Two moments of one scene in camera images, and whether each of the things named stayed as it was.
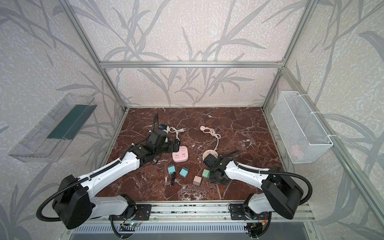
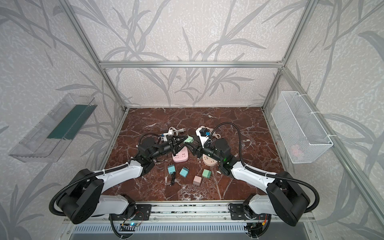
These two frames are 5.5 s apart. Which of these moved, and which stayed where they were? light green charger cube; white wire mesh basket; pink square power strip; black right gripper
Moved: black right gripper
Stayed: pink square power strip; light green charger cube; white wire mesh basket
